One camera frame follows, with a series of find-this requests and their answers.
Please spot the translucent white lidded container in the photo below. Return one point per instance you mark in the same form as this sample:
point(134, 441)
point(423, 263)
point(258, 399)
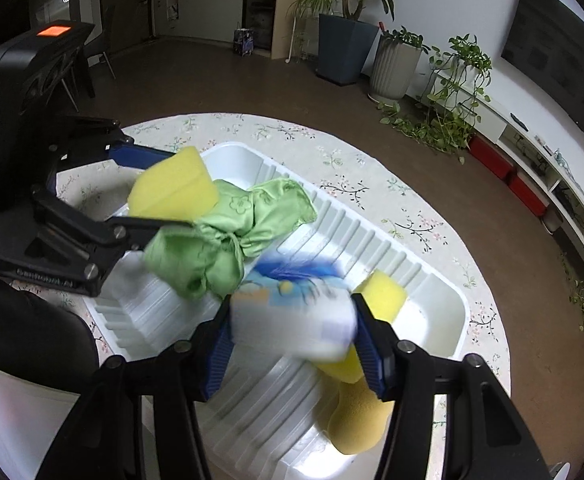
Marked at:
point(7, 420)

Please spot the blue printed bag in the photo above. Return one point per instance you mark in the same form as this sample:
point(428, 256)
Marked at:
point(243, 41)

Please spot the dark chair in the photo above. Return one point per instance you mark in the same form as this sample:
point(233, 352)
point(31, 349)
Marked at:
point(97, 40)

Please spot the red storage box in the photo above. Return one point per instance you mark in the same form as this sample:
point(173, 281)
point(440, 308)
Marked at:
point(528, 192)
point(491, 157)

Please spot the small green potted plant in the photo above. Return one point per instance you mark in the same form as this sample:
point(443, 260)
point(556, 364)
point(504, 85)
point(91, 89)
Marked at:
point(404, 37)

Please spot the green flower-print cloth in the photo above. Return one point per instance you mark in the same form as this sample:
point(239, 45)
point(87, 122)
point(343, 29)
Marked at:
point(252, 215)

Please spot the white television cabinet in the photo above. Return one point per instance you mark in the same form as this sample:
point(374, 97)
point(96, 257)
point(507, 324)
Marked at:
point(492, 115)

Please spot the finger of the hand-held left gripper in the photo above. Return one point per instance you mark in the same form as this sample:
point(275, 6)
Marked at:
point(97, 232)
point(132, 156)

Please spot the thin-leaved spider plant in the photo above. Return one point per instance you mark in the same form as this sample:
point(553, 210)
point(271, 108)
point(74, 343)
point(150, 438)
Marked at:
point(312, 2)

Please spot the wall-mounted black television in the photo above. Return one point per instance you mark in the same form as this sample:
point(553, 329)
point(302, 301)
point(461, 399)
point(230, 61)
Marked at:
point(547, 40)

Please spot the white wall cabinet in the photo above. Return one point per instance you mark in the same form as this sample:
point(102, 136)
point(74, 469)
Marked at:
point(202, 0)

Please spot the white ribbed plastic tray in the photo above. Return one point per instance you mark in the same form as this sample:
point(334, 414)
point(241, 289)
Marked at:
point(352, 240)

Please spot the floral white tablecloth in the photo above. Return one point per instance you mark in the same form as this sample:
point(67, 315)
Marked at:
point(422, 225)

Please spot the trailing vine plant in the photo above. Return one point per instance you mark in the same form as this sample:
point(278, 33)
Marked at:
point(452, 105)

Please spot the white stick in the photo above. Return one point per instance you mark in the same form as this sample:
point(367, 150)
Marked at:
point(291, 40)

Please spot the large yellow sponge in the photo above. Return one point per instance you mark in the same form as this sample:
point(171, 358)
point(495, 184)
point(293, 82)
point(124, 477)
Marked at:
point(172, 185)

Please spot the dark glass display cabinet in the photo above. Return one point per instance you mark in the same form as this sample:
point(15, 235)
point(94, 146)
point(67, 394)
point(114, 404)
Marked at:
point(262, 5)

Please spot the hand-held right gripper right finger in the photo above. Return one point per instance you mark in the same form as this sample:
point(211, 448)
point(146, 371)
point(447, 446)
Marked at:
point(372, 355)

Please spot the yellow peanut-shaped sponge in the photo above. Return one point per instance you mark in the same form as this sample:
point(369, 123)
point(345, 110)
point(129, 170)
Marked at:
point(357, 425)

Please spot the blue and white packaged sponge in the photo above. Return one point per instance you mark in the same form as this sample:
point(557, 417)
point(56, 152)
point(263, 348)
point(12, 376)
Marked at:
point(287, 320)

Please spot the dark blue square planter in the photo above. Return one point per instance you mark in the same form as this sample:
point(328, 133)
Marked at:
point(347, 50)

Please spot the yellow square sponge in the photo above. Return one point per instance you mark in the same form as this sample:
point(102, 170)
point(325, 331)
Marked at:
point(384, 297)

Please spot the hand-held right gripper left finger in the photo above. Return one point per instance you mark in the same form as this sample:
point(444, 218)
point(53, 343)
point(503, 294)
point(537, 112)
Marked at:
point(216, 365)

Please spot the white ribbed planter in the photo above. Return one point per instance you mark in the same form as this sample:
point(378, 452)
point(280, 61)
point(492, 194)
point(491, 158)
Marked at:
point(394, 67)

